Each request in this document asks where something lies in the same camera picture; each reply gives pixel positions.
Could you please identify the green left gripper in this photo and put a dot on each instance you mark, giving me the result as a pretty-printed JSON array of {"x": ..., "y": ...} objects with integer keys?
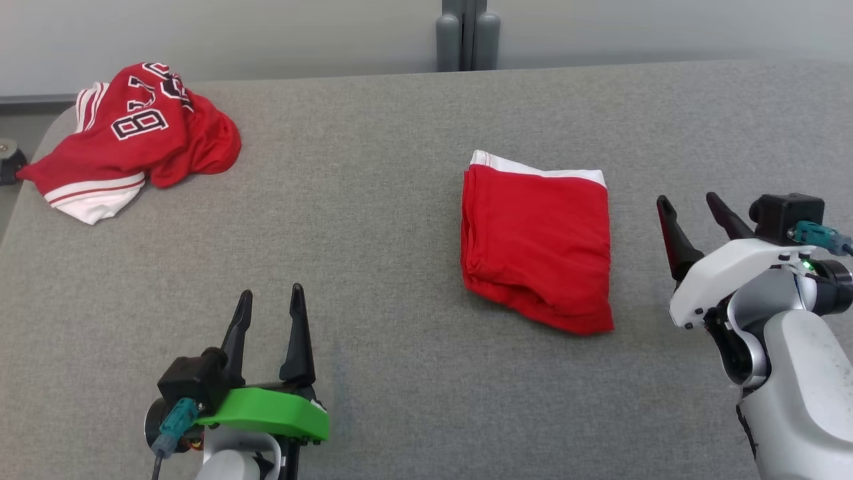
[{"x": 280, "y": 412}]

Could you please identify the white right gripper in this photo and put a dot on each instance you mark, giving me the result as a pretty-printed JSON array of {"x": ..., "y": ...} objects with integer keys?
[{"x": 726, "y": 266}]

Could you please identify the red shorts white waistband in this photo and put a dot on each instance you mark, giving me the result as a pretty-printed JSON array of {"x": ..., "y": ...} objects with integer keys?
[{"x": 540, "y": 246}]

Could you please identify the red jersey with numbers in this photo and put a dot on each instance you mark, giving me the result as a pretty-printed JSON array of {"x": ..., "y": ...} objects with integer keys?
[{"x": 133, "y": 140}]

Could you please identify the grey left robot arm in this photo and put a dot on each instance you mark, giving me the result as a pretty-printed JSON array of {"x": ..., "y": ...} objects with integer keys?
[{"x": 233, "y": 463}]

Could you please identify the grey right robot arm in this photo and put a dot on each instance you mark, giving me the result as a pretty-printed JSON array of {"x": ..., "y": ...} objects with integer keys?
[{"x": 806, "y": 386}]

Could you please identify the black caster wheel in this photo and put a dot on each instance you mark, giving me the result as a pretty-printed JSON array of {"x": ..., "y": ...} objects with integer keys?
[{"x": 10, "y": 163}]

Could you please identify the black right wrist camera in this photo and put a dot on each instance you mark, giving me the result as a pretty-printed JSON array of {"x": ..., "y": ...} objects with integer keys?
[{"x": 786, "y": 216}]

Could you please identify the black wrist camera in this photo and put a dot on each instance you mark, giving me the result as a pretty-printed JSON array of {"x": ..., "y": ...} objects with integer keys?
[
  {"x": 190, "y": 380},
  {"x": 786, "y": 216}
]

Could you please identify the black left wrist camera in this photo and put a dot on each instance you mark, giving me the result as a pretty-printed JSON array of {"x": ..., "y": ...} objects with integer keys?
[{"x": 190, "y": 380}]

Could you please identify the grey partition post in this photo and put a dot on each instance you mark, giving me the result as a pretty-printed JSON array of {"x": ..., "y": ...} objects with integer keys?
[{"x": 468, "y": 33}]

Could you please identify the grey wall base rail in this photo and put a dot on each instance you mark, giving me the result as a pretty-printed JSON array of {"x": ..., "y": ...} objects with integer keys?
[{"x": 33, "y": 98}]

